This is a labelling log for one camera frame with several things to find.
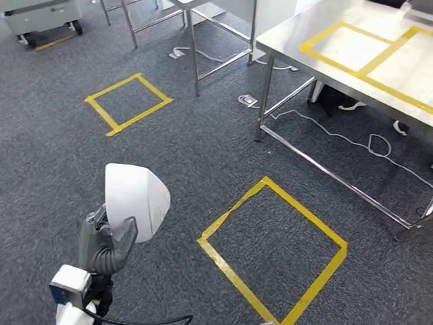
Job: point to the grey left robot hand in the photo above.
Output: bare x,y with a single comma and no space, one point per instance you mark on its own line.
93,251

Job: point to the white plastic body part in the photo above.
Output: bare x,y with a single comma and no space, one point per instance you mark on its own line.
135,197

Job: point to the stainless steel workbench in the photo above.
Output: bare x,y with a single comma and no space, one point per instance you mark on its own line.
287,45

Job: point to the yellow workbench tape outline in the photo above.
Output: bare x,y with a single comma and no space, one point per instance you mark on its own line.
385,51

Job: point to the yellow floor tape square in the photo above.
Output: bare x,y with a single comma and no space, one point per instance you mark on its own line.
304,213
113,131

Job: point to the white power adapter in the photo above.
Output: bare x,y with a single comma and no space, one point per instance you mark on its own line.
176,54
247,101

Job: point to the steel table with white panel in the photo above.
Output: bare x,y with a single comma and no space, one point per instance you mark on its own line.
192,54

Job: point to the white wheeled cart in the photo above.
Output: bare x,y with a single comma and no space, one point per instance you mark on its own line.
41,18

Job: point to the person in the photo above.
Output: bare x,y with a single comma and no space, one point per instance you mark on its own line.
330,101

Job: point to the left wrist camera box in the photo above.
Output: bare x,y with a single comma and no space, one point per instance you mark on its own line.
69,280

